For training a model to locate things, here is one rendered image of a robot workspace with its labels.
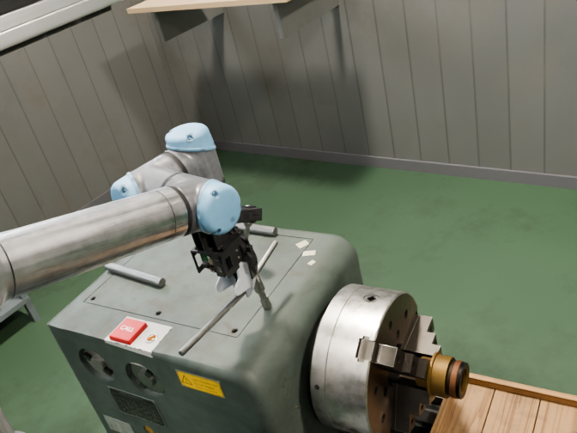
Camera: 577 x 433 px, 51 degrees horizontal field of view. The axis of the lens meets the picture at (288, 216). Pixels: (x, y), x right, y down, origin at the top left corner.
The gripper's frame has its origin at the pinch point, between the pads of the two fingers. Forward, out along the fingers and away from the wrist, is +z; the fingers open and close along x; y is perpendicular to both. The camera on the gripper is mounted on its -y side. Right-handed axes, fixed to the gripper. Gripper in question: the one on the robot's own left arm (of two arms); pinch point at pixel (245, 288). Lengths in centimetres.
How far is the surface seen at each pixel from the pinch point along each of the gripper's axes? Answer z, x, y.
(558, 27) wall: 38, 18, -270
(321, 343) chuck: 13.9, 12.7, -2.6
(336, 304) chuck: 10.8, 12.7, -11.0
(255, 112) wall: 97, -205, -294
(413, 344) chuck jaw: 24.2, 25.8, -17.0
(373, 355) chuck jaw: 14.9, 23.4, -3.3
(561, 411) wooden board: 46, 54, -26
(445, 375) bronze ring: 23.2, 35.0, -9.5
